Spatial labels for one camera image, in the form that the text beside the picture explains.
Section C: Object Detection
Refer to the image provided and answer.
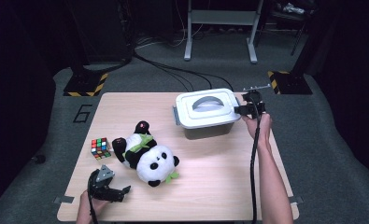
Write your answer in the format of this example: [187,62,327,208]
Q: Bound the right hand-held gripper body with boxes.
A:
[242,84,272,120]

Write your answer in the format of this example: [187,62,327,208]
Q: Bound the black cabinet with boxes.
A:
[68,0,135,64]

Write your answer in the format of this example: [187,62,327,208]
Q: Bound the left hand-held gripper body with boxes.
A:
[87,164,118,203]

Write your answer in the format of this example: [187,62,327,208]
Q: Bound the person's right hand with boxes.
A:
[242,112,274,147]

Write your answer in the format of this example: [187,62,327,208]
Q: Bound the black stand striped base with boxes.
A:
[267,27,321,96]
[63,0,109,98]

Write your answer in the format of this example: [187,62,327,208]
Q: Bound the person's left hand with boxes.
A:
[76,189,112,224]

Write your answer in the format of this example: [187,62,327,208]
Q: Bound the light crumpled cloth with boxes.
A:
[279,1,307,16]

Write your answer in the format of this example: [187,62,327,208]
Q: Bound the grey translucent storage box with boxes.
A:
[171,105,236,141]

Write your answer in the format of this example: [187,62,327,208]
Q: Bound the panda plush toy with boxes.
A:
[111,119,180,188]

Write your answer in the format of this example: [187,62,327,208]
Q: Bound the white metal stand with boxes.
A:
[183,0,265,65]

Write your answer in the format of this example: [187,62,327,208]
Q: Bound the dark curtain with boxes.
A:
[0,0,57,213]
[312,0,369,188]

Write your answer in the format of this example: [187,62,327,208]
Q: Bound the multicoloured puzzle cube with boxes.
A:
[90,137,112,161]

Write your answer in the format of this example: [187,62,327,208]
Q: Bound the dark chair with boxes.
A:
[264,0,316,58]

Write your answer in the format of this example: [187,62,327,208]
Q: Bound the thick black floor cable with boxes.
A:
[85,46,136,75]

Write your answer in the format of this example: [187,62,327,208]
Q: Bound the thin black floor cable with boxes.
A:
[164,68,193,92]

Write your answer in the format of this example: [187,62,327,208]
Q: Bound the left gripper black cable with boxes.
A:
[87,176,100,224]

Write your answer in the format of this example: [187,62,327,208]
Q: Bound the white floor cables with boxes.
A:
[135,27,205,49]

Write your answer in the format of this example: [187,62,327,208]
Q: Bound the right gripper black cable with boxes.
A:
[248,106,264,224]

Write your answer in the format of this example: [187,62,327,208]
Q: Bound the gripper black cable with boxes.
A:
[248,106,264,224]
[87,176,100,224]

